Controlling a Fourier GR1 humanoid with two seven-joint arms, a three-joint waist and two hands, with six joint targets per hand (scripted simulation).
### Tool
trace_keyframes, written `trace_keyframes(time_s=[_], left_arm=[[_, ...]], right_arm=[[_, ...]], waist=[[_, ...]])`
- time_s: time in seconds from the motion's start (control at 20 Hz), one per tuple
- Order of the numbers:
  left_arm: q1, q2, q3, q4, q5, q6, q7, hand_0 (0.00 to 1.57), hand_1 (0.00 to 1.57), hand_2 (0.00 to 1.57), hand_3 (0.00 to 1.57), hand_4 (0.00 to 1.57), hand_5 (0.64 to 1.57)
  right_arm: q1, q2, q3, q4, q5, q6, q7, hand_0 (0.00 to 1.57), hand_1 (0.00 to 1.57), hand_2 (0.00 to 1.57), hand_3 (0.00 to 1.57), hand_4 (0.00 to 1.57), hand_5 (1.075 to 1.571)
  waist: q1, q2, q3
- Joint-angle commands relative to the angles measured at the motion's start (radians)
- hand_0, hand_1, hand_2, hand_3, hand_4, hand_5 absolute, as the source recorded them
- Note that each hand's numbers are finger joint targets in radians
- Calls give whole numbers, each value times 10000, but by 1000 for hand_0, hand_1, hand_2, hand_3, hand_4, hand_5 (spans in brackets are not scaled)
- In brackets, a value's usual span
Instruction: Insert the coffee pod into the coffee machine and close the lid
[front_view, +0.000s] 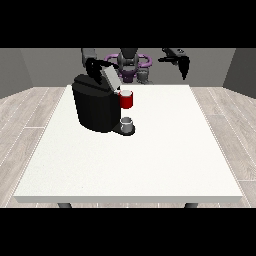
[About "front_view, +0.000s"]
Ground black coffee machine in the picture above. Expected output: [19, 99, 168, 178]
[71, 73, 136, 136]

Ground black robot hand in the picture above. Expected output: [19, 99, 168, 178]
[85, 57, 120, 85]
[157, 53, 191, 81]

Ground grey robot trunk purple rings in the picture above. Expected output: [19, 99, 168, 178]
[103, 48, 154, 85]

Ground small grey cup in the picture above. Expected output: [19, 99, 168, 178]
[120, 116, 135, 133]

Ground red pod holder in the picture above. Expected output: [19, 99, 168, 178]
[118, 89, 135, 110]

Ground pale grey machine lid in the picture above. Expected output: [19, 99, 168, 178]
[101, 64, 122, 91]

